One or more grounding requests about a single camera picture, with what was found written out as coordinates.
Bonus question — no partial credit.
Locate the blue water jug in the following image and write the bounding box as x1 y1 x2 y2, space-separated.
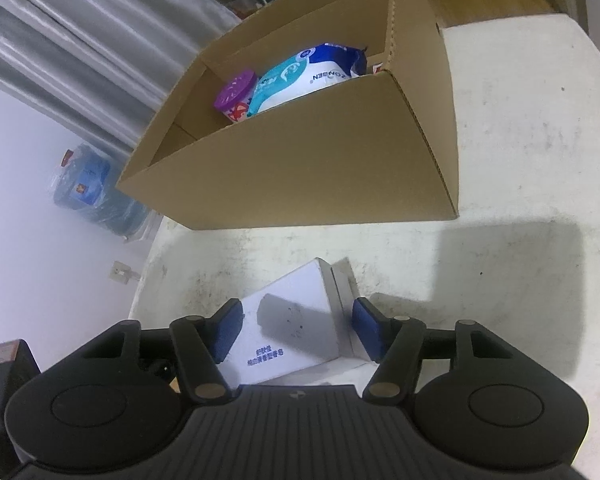
53 144 149 238

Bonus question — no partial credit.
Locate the brown cardboard box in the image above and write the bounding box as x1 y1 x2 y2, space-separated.
118 0 458 230

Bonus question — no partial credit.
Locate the white wall socket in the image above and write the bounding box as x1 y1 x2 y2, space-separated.
109 261 140 285

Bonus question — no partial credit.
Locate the purple air freshener jar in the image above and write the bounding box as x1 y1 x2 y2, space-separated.
213 70 259 122

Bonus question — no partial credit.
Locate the grey curtain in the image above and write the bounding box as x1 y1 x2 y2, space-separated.
0 0 240 160

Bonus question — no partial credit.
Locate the blue white wet wipes pack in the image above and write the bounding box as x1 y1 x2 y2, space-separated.
247 44 367 117

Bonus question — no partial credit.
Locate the white box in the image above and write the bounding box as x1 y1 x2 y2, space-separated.
220 258 370 388

